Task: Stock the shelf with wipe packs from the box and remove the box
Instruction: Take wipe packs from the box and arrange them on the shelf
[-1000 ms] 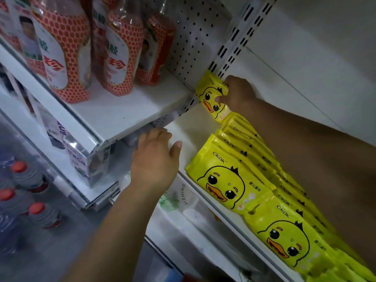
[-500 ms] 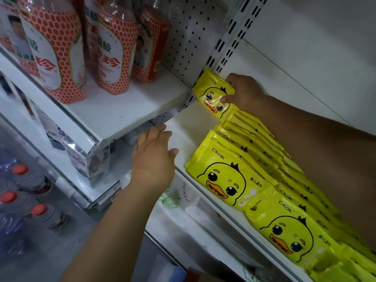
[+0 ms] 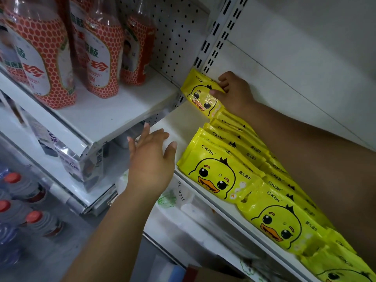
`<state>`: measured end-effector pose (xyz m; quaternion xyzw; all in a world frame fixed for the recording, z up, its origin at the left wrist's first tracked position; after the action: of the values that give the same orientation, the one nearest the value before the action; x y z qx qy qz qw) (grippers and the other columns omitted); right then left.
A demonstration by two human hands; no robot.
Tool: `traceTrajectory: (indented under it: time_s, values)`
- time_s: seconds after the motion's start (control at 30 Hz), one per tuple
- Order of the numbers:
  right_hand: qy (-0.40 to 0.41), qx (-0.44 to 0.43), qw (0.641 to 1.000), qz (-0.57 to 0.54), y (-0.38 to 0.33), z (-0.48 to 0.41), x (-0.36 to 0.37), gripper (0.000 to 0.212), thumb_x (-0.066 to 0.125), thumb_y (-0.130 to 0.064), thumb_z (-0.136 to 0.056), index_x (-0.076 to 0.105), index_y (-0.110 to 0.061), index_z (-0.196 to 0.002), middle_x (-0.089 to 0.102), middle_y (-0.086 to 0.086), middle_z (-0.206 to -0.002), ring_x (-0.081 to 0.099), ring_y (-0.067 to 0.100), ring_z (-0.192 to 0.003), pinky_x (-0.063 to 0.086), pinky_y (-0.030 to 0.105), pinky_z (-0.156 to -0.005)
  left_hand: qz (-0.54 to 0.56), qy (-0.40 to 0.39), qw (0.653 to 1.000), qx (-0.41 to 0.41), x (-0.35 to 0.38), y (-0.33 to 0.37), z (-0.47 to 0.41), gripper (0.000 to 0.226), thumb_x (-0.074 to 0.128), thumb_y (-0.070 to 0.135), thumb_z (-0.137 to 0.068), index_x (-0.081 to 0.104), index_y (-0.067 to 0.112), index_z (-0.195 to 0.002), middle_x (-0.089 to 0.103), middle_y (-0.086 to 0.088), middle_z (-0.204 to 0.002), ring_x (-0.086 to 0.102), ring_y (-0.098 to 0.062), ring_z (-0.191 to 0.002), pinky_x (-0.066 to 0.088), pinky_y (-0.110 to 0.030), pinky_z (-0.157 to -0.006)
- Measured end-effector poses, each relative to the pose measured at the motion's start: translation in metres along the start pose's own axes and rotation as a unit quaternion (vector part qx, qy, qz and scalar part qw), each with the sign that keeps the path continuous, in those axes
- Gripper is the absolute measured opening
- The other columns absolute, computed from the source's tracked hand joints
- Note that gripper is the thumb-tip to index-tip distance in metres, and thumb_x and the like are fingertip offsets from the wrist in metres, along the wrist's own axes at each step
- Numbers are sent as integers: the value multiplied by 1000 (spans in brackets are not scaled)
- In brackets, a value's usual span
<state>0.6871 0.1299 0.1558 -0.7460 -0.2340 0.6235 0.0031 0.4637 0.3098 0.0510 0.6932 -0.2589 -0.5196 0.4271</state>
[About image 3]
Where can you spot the person's right hand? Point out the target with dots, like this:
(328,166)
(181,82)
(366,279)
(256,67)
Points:
(235,97)

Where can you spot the person's left hand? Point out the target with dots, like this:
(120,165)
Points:
(150,167)

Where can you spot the yellow duck packet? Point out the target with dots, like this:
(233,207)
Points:
(197,94)

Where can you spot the white metal shelf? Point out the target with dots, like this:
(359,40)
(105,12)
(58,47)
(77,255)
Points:
(282,50)

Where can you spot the brown cardboard box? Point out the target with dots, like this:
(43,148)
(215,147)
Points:
(205,276)

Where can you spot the person's left forearm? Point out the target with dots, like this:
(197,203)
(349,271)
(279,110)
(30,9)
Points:
(111,243)

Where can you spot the person's right forearm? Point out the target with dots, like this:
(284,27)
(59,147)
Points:
(317,173)

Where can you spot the white pegboard shelf unit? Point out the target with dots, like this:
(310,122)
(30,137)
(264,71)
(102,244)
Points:
(117,114)

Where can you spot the white blue plastic bag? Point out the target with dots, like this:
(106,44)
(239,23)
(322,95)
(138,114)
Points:
(173,273)

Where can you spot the green white tissue pack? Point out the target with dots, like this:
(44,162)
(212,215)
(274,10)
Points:
(167,199)

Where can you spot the MIQI boxes with fruit print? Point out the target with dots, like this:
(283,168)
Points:
(82,164)

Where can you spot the pack of red-capped bottles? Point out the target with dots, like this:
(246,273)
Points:
(23,191)

